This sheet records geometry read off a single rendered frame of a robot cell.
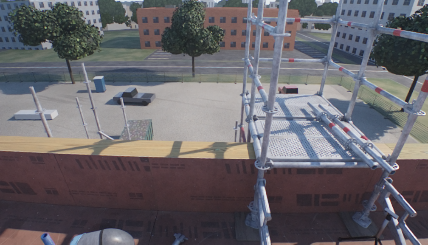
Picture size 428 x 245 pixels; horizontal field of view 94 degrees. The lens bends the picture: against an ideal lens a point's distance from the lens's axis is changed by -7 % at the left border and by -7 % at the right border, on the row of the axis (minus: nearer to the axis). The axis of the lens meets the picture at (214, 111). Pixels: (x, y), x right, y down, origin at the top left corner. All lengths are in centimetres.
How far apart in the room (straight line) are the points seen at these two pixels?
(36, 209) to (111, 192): 90
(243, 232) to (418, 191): 181
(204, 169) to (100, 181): 103
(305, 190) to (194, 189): 106
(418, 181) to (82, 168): 321
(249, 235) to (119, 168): 134
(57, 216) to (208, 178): 160
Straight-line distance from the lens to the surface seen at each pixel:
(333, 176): 228
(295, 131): 226
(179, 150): 198
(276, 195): 225
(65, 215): 277
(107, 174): 227
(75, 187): 257
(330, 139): 228
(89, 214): 266
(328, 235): 247
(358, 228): 263
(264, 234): 178
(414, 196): 300
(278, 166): 182
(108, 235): 116
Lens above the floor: 189
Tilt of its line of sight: 27 degrees down
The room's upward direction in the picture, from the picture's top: straight up
